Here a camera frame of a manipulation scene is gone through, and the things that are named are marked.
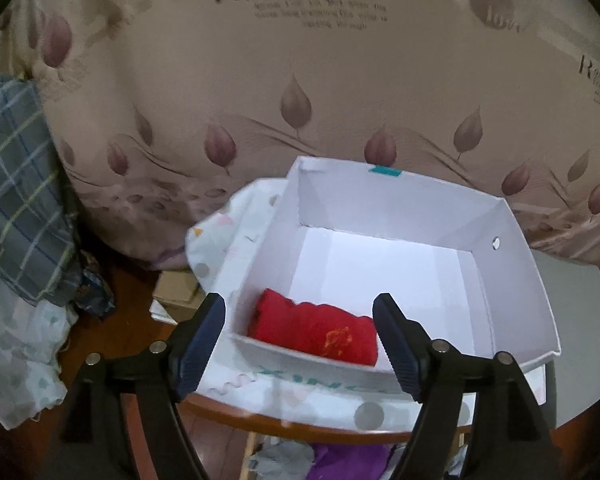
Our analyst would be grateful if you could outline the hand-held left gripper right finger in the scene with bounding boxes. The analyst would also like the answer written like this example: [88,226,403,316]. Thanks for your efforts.
[372,292,563,480]

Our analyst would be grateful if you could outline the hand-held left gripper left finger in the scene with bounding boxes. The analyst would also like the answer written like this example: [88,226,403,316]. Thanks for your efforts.
[40,292,227,480]

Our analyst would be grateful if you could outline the white cardboard storage box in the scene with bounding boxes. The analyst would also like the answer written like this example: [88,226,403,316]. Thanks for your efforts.
[228,156,563,395]

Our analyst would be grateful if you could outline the red underwear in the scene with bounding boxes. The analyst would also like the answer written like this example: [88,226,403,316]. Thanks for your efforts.
[246,287,379,367]

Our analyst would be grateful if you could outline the purple underwear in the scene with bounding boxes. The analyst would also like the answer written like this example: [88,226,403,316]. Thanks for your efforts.
[305,442,396,480]

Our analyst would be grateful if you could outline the grey underwear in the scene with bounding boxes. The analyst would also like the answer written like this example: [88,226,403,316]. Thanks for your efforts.
[250,440,315,480]

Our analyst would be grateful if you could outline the stack of cardboard boxes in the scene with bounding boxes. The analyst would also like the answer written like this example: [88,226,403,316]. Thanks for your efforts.
[149,267,207,324]

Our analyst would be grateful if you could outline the brown wooden table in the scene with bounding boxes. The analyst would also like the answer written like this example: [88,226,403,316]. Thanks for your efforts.
[180,390,473,447]

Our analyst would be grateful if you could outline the white dotted cloth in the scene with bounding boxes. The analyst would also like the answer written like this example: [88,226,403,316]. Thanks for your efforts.
[185,177,476,433]

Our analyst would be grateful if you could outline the grey panel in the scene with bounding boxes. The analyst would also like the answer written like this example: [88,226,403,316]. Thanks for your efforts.
[530,250,600,431]

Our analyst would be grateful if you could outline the white floral cloth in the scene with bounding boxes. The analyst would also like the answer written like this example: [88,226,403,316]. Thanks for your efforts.
[0,255,78,431]

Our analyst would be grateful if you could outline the grey plaid cloth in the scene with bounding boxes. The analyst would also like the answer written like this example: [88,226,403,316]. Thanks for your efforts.
[0,76,81,306]

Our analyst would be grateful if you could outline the leaf print bedsheet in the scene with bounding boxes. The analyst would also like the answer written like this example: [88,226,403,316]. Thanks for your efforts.
[0,0,600,273]

